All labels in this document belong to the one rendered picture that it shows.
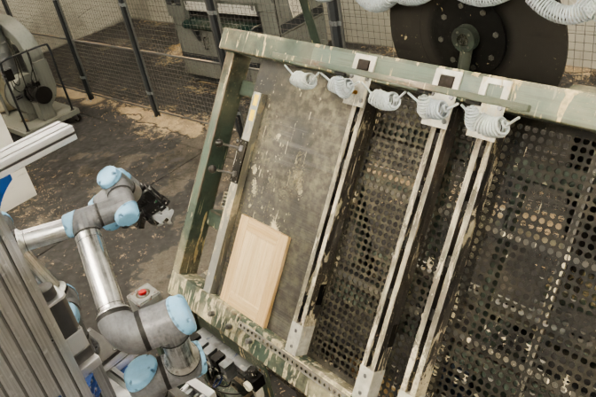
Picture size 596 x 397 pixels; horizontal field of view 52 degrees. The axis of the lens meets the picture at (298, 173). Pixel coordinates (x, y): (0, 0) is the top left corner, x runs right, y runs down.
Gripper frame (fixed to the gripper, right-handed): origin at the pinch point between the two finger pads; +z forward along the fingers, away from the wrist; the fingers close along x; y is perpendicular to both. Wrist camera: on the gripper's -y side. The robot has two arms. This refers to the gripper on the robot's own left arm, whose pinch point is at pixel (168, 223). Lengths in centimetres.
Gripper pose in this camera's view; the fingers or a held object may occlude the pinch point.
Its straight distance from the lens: 261.0
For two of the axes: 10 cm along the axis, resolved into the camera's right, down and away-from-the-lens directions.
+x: -7.4, -2.4, 6.3
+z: 4.5, 5.2, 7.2
